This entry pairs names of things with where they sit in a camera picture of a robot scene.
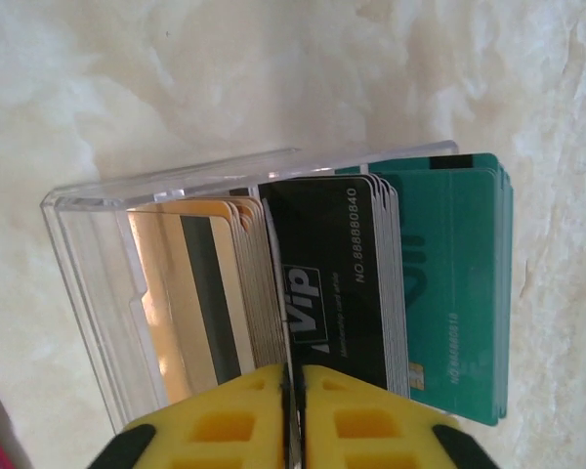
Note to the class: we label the gold card stack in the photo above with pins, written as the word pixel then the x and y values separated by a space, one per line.
pixel 200 293

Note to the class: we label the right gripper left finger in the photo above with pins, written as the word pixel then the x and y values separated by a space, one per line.
pixel 215 430

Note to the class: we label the black VIP card stack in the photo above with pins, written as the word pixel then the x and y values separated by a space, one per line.
pixel 332 293

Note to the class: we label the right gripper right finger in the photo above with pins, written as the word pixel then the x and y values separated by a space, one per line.
pixel 371 430

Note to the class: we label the clear acrylic card holder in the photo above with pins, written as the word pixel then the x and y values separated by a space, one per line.
pixel 93 254

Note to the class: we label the single black VIP card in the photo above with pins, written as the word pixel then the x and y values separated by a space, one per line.
pixel 277 273

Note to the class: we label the green card stack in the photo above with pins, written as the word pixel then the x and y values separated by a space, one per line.
pixel 459 293

